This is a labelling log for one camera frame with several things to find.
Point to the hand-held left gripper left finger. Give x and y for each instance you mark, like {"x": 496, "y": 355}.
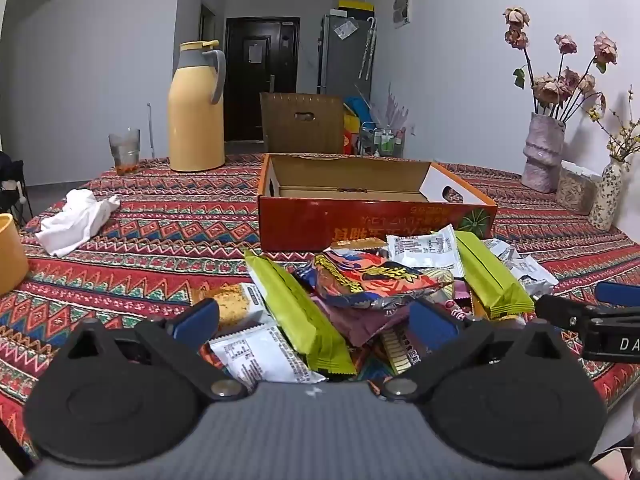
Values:
{"x": 197, "y": 317}

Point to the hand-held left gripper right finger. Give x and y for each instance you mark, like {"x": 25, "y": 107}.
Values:
{"x": 432, "y": 325}

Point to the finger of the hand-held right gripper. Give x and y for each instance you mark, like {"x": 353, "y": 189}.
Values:
{"x": 565, "y": 312}
{"x": 620, "y": 294}

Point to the red patterned snack packet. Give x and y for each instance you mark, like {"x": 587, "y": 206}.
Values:
{"x": 370, "y": 275}

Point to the orange cardboard box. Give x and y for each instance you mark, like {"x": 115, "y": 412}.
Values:
{"x": 310, "y": 220}

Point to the clear biscuit packet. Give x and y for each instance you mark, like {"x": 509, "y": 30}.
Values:
{"x": 230, "y": 302}

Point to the gold striped snack packet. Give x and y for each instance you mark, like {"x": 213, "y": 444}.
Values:
{"x": 400, "y": 352}

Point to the silver white snack packet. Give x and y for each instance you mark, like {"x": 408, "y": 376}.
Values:
{"x": 525, "y": 267}

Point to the dark purple snack packet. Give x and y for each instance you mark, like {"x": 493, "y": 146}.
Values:
{"x": 360, "y": 327}

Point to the floral slim vase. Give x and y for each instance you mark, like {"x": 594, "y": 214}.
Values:
{"x": 606, "y": 197}

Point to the brown snack packet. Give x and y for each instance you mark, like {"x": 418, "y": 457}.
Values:
{"x": 357, "y": 243}

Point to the yellow flower twigs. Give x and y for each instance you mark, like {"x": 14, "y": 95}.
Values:
{"x": 622, "y": 140}

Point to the white crumpled cloth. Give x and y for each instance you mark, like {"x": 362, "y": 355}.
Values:
{"x": 75, "y": 220}

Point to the pink textured vase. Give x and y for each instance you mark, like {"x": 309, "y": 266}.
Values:
{"x": 542, "y": 155}

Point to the drinking glass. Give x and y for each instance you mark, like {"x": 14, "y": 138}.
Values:
{"x": 125, "y": 152}

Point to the white mop stick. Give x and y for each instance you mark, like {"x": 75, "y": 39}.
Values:
{"x": 150, "y": 130}

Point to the yellow thermos jug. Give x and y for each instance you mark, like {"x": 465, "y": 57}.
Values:
{"x": 195, "y": 120}

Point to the yellow cup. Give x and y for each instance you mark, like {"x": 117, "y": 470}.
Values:
{"x": 10, "y": 255}

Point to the red gift box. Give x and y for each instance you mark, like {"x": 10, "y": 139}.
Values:
{"x": 350, "y": 142}

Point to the wooden chair back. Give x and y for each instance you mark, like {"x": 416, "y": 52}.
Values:
{"x": 280, "y": 130}

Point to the dried pink roses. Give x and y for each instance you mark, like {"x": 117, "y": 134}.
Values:
{"x": 550, "y": 87}

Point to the pink decorative branches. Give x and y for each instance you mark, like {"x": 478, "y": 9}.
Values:
{"x": 392, "y": 110}

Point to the dark entrance door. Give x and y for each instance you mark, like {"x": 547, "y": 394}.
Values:
{"x": 240, "y": 100}

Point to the black folding chair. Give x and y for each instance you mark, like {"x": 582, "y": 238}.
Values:
{"x": 10, "y": 185}

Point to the blue plastic item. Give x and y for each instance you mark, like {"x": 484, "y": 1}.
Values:
{"x": 357, "y": 107}

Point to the grey refrigerator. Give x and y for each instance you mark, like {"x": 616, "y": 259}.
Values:
{"x": 345, "y": 60}

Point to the white folded umbrella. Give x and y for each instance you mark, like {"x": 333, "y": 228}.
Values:
{"x": 369, "y": 45}

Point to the yellow box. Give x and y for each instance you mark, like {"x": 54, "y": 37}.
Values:
{"x": 356, "y": 6}

